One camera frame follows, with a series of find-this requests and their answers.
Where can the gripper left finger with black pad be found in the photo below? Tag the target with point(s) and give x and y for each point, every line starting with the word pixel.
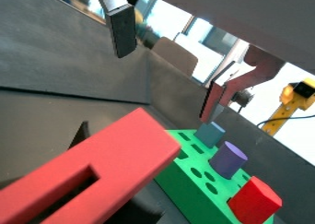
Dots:
pixel 121 22

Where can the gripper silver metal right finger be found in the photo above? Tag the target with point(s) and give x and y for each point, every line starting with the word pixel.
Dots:
pixel 266 67

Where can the red slotted double-square block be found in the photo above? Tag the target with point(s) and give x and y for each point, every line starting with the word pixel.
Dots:
pixel 86 172

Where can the teal square peg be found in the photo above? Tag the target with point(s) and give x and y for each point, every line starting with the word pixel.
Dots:
pixel 210 133

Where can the green peg board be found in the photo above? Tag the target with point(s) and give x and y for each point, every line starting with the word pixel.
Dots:
pixel 197 189

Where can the purple cylinder peg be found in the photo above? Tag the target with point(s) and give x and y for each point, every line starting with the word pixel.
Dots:
pixel 228 160

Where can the red cylinder peg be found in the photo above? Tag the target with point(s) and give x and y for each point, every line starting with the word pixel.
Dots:
pixel 256 202

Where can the yellow camera mount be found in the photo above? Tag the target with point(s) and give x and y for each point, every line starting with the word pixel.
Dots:
pixel 297 97

